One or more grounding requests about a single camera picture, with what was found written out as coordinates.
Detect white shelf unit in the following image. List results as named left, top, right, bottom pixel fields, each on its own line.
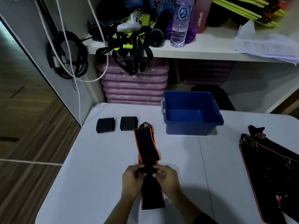
left=0, top=0, right=299, bottom=126

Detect white paper sheets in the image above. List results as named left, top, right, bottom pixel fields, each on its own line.
left=232, top=20, right=299, bottom=66

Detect pink sport bottle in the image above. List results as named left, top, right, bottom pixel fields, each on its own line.
left=194, top=0, right=213, bottom=34

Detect large blue package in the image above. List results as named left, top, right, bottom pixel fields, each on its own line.
left=149, top=0, right=178, bottom=13

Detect black coiled cable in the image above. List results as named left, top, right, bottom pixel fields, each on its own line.
left=47, top=30, right=89, bottom=80

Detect blue plastic bin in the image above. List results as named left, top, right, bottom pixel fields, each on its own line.
left=161, top=91, right=224, bottom=136

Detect stack of pink mats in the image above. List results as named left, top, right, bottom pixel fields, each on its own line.
left=181, top=60, right=235, bottom=86
left=97, top=56, right=169, bottom=106

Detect person's right hand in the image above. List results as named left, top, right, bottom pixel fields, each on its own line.
left=152, top=165, right=182, bottom=200

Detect purple bottle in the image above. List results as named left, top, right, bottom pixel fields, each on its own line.
left=164, top=14, right=197, bottom=44

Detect person's right forearm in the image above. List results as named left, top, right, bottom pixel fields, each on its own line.
left=167, top=193, right=218, bottom=224

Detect black cloth bag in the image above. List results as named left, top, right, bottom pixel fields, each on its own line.
left=97, top=0, right=124, bottom=21

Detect person's left forearm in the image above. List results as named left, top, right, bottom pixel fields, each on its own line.
left=104, top=194, right=138, bottom=224

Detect wooden door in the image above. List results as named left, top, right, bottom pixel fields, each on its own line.
left=271, top=88, right=299, bottom=114

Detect small blue package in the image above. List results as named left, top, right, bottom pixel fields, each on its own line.
left=122, top=0, right=143, bottom=7

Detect yellow orange agility ladder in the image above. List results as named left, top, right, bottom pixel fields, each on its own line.
left=212, top=0, right=287, bottom=28

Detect black cylindrical roller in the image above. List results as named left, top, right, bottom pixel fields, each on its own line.
left=149, top=9, right=172, bottom=48

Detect clear plastic water bottle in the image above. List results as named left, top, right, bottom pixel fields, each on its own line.
left=170, top=0, right=195, bottom=48

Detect thin white cable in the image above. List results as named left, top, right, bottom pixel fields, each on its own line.
left=55, top=0, right=82, bottom=125

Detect black chair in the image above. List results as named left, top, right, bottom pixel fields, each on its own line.
left=191, top=85, right=236, bottom=112

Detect person's left hand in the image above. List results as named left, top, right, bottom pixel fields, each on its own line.
left=121, top=164, right=147, bottom=200

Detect black striped strap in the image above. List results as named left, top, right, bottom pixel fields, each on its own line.
left=120, top=116, right=139, bottom=131
left=96, top=117, right=116, bottom=134

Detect black round bag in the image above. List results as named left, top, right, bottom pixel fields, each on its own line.
left=205, top=7, right=230, bottom=27

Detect thick white cable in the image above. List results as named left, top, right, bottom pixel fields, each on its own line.
left=32, top=0, right=109, bottom=83

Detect black yellow suspension straps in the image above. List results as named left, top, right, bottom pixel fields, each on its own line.
left=88, top=20, right=154, bottom=76

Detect orange-edged wrap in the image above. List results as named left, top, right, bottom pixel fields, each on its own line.
left=133, top=122, right=166, bottom=210

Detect white handheld controller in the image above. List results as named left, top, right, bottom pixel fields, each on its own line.
left=116, top=12, right=142, bottom=33

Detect pile of black orange straps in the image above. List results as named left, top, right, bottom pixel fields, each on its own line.
left=239, top=125, right=299, bottom=224

